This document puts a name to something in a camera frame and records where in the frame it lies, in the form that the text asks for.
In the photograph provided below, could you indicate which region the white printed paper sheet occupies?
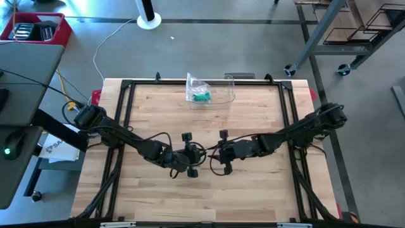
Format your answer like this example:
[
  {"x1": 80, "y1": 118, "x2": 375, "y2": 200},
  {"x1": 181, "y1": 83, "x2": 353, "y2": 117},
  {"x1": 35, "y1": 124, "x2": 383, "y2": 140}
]
[{"x1": 38, "y1": 123, "x2": 84, "y2": 164}]

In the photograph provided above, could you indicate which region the black computer mouse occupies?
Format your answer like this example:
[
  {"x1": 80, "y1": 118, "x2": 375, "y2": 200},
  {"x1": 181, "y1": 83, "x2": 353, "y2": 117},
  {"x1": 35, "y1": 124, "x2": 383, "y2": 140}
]
[{"x1": 2, "y1": 130, "x2": 27, "y2": 161}]

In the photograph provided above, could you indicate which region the white cable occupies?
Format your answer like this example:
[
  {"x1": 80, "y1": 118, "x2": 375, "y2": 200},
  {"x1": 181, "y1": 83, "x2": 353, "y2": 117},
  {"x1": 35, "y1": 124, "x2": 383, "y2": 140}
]
[{"x1": 92, "y1": 18, "x2": 139, "y2": 82}]

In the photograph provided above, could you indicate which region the white pole with round base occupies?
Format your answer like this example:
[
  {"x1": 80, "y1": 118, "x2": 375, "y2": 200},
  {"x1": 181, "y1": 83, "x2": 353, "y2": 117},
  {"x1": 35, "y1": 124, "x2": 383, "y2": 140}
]
[{"x1": 135, "y1": 0, "x2": 163, "y2": 31}]

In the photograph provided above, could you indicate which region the yellow cable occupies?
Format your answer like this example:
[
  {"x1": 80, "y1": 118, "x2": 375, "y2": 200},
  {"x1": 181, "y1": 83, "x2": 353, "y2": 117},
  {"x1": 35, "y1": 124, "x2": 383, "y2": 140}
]
[{"x1": 56, "y1": 69, "x2": 79, "y2": 111}]

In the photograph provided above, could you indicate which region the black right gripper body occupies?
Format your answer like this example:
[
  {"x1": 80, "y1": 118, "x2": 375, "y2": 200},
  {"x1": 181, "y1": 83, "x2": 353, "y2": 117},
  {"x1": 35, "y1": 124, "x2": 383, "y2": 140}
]
[{"x1": 217, "y1": 129, "x2": 257, "y2": 176}]

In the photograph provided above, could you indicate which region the clear plastic container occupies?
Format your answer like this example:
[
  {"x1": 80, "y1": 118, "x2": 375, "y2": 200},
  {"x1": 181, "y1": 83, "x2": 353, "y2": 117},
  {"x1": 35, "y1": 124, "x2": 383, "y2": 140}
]
[{"x1": 185, "y1": 74, "x2": 237, "y2": 110}]

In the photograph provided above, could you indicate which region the silver metal bracket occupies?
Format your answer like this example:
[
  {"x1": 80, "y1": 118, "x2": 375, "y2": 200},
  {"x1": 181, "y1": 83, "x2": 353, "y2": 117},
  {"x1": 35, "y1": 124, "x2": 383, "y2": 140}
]
[
  {"x1": 99, "y1": 221, "x2": 137, "y2": 228},
  {"x1": 277, "y1": 222, "x2": 314, "y2": 228}
]

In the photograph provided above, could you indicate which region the black appliance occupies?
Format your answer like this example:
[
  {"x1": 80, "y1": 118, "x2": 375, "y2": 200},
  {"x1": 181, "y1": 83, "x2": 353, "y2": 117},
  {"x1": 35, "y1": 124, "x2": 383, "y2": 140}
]
[{"x1": 32, "y1": 20, "x2": 59, "y2": 42}]

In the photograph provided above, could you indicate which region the red plastic crate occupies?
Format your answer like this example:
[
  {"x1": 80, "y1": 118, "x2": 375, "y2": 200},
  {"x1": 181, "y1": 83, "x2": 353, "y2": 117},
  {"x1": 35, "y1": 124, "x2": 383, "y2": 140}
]
[{"x1": 0, "y1": 11, "x2": 73, "y2": 48}]

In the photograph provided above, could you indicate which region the thin black desk cable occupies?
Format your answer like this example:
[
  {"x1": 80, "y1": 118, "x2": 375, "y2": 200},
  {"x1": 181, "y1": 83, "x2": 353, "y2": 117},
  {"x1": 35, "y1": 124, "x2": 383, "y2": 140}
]
[{"x1": 0, "y1": 68, "x2": 88, "y2": 107}]

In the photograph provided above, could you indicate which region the silver metal appliance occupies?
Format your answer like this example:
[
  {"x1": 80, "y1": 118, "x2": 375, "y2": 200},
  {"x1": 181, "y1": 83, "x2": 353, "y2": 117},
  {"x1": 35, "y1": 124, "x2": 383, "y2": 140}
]
[{"x1": 8, "y1": 22, "x2": 35, "y2": 41}]

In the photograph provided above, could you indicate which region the black metal table frame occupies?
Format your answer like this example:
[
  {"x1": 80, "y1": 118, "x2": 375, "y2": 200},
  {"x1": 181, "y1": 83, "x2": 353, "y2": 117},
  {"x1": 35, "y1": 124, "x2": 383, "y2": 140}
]
[{"x1": 74, "y1": 72, "x2": 341, "y2": 222}]

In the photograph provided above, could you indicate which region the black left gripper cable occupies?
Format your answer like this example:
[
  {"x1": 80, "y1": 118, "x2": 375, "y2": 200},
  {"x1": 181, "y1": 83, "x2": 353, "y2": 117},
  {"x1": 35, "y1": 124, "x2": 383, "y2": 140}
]
[{"x1": 139, "y1": 132, "x2": 208, "y2": 180}]

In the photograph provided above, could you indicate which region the black desk support beam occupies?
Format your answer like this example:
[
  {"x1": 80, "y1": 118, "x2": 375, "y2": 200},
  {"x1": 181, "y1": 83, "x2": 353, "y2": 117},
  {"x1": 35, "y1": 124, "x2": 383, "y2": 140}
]
[{"x1": 30, "y1": 108, "x2": 90, "y2": 153}]

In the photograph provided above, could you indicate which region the grey metal plate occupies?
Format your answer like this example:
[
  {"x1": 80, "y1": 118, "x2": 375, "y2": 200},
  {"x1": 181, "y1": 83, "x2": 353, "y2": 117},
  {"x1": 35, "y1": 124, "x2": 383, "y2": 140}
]
[{"x1": 223, "y1": 72, "x2": 256, "y2": 80}]

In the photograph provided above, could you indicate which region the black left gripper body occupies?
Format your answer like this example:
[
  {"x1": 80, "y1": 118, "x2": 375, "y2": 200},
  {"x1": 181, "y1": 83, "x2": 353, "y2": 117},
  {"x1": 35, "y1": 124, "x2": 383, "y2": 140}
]
[{"x1": 173, "y1": 132, "x2": 206, "y2": 179}]

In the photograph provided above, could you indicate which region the black wire rack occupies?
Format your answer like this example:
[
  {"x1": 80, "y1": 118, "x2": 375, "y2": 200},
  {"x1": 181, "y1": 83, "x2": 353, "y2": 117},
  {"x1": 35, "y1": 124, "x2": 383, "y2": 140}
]
[{"x1": 322, "y1": 3, "x2": 405, "y2": 46}]

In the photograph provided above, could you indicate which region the grey desk panel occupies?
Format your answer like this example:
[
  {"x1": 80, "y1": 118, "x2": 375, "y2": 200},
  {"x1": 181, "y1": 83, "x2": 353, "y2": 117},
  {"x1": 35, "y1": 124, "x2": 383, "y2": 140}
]
[
  {"x1": 0, "y1": 125, "x2": 44, "y2": 210},
  {"x1": 0, "y1": 42, "x2": 66, "y2": 127}
]

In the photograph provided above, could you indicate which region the grey metal cart frame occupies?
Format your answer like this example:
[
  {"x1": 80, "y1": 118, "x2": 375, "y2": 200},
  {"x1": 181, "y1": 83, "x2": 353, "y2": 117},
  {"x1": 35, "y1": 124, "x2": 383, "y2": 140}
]
[{"x1": 283, "y1": 0, "x2": 405, "y2": 77}]

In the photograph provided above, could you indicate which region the black flat device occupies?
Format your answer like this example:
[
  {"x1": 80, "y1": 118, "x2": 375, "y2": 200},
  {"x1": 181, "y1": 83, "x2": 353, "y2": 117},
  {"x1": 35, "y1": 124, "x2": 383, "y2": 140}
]
[{"x1": 0, "y1": 87, "x2": 10, "y2": 111}]

